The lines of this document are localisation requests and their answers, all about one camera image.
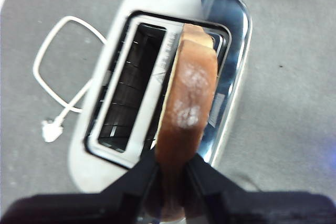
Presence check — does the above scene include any brown toast bread slice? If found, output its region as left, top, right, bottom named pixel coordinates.
left=154, top=23, right=219, bottom=221

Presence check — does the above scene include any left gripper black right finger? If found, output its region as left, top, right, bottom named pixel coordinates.
left=188, top=154, right=336, bottom=224

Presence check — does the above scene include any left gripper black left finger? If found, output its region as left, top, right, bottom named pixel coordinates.
left=0, top=152, right=159, bottom=224

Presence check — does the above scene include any white toaster power cord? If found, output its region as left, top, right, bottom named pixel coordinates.
left=33, top=15, right=108, bottom=143

